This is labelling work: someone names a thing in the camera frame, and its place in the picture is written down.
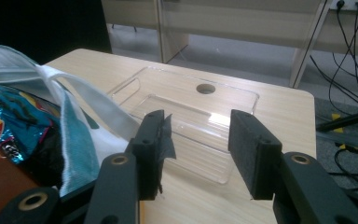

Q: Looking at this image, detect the aluminium floor rail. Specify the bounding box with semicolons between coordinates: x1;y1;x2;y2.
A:
316;129;358;151

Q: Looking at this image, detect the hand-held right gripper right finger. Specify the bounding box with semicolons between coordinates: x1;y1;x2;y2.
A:
227;109;283;201

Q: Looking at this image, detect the black metal stand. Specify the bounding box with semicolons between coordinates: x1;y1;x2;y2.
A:
316;108;358;133

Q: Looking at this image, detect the white and teal tote bag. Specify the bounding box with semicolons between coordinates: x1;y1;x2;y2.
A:
0;45;142;199

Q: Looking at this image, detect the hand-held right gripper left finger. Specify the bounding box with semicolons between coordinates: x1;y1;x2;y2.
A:
127;109;177;202

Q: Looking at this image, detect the black cable bundle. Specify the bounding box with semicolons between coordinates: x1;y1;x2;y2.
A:
309;0;358;110

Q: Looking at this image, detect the blue potato chip bag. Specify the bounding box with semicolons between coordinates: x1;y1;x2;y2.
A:
0;82;60;165

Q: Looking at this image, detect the clear plastic tray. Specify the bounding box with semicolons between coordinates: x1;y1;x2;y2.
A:
106;65;260;185

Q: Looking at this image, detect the brown box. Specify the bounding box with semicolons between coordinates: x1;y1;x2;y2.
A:
0;129;41;224

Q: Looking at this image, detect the white power strip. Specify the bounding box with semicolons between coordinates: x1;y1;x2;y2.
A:
329;0;358;12

